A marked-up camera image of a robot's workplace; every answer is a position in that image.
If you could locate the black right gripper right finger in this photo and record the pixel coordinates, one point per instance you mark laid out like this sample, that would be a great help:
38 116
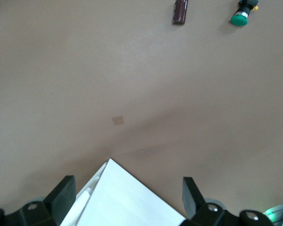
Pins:
193 203

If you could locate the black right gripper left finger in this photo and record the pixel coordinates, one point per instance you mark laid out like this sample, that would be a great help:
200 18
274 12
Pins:
61 200

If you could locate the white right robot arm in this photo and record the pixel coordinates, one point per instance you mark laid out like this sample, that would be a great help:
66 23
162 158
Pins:
280 212

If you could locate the white drawer cabinet housing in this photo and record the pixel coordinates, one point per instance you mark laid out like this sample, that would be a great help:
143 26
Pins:
132 200

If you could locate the brown tape square marker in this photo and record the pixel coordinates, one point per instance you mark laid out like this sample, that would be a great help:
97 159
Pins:
118 120

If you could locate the dark maroon cylindrical capacitor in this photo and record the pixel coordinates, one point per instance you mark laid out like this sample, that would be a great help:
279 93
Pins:
180 11

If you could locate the green push button switch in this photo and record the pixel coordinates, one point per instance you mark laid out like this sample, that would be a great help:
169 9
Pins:
240 17

